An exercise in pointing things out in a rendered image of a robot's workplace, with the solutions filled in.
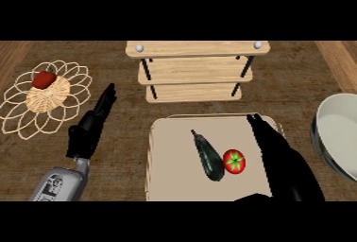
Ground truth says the wicker flower-shaped basket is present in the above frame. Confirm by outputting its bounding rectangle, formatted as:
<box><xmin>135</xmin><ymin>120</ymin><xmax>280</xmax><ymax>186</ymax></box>
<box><xmin>0</xmin><ymin>60</ymin><xmax>93</xmax><ymax>141</ymax></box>

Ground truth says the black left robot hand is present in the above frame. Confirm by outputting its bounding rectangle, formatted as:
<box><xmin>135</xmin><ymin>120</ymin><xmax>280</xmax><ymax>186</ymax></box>
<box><xmin>65</xmin><ymin>82</ymin><xmax>118</xmax><ymax>161</ymax></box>

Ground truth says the white bowl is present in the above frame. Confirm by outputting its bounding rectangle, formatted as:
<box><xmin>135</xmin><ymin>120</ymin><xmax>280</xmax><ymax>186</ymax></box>
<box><xmin>309</xmin><ymin>93</ymin><xmax>357</xmax><ymax>183</ymax></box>

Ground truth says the beige tray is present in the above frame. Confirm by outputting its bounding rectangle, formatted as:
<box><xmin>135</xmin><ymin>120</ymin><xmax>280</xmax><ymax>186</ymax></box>
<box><xmin>143</xmin><ymin>112</ymin><xmax>286</xmax><ymax>202</ymax></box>

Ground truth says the wooden tiered shelf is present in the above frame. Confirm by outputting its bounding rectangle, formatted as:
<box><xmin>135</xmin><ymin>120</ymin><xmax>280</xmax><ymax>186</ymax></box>
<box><xmin>124</xmin><ymin>41</ymin><xmax>271</xmax><ymax>104</ymax></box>

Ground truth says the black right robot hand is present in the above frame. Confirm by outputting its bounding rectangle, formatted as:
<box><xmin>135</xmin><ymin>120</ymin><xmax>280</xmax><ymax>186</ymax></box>
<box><xmin>233</xmin><ymin>113</ymin><xmax>326</xmax><ymax>202</ymax></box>

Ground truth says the dark green cucumber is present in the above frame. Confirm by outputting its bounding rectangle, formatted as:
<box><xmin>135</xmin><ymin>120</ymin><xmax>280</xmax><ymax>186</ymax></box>
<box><xmin>190</xmin><ymin>129</ymin><xmax>227</xmax><ymax>182</ymax></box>

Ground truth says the red bell pepper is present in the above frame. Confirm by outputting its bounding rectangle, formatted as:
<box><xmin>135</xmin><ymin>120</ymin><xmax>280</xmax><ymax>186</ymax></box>
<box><xmin>31</xmin><ymin>66</ymin><xmax>59</xmax><ymax>90</ymax></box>

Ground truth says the red tomato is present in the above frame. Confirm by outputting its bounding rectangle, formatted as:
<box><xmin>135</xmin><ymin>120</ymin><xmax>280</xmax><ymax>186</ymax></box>
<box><xmin>221</xmin><ymin>148</ymin><xmax>246</xmax><ymax>175</ymax></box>

